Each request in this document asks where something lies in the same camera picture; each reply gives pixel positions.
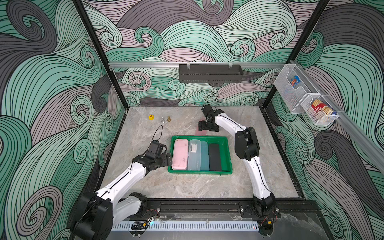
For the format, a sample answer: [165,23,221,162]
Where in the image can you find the pink opaque pencil case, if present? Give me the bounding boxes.
[172,139,189,170]

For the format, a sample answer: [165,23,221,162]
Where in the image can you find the green plastic storage tray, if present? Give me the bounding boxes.
[168,136,233,175]

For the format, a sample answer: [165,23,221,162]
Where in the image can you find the clear pencil case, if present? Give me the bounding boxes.
[188,139,201,171]

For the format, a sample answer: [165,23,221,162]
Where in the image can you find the light teal pencil case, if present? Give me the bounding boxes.
[200,141,210,171]

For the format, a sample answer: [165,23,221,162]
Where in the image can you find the black pencil case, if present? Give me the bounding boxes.
[208,143,222,172]

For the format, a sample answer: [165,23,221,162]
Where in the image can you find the translucent pink pencil case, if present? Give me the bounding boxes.
[195,128,208,136]

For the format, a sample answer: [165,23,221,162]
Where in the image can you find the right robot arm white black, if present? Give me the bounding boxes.
[199,105,277,219]

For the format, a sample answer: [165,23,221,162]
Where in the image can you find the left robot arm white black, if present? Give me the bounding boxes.
[70,153,172,240]

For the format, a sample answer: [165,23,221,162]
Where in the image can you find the blue red small packet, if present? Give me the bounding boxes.
[289,75,302,89]

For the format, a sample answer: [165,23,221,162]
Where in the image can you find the red yellow boxes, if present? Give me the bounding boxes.
[311,99,338,115]

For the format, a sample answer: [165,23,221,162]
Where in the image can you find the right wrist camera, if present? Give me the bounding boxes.
[202,105,214,118]

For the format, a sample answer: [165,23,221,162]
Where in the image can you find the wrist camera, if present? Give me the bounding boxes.
[146,140,167,158]
[202,105,214,118]

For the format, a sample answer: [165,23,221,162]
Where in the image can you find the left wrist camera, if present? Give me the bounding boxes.
[146,140,167,158]

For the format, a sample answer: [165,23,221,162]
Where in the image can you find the black wall-mounted tray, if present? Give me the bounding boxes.
[179,65,244,85]

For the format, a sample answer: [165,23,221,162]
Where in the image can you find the aluminium rail back wall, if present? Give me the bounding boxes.
[109,61,285,69]

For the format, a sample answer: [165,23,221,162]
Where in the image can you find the aluminium rail wall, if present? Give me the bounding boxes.
[290,60,384,174]
[109,61,285,69]

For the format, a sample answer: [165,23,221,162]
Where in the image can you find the white slotted cable duct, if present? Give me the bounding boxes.
[110,220,260,232]

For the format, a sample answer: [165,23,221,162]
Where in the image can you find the clear wall bin upper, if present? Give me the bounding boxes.
[274,64,310,114]

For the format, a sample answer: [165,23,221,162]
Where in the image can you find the clear wall bin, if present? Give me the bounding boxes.
[301,94,339,126]
[274,64,310,114]

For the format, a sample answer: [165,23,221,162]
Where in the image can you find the clear wall bin lower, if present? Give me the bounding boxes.
[301,94,339,126]

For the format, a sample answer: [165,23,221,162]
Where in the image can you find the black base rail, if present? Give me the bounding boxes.
[145,198,320,219]

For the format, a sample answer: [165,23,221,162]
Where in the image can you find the aluminium rail right wall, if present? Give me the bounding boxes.
[290,60,384,174]

